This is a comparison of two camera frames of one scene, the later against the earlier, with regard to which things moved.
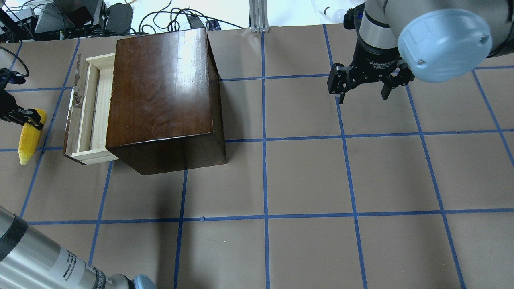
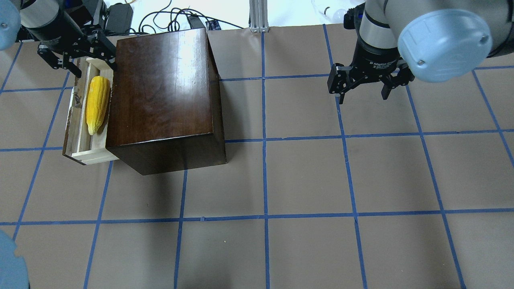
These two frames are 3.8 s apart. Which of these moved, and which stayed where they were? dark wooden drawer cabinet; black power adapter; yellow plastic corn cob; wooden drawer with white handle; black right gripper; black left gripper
Moved: yellow plastic corn cob; black left gripper
Stayed: dark wooden drawer cabinet; wooden drawer with white handle; black power adapter; black right gripper
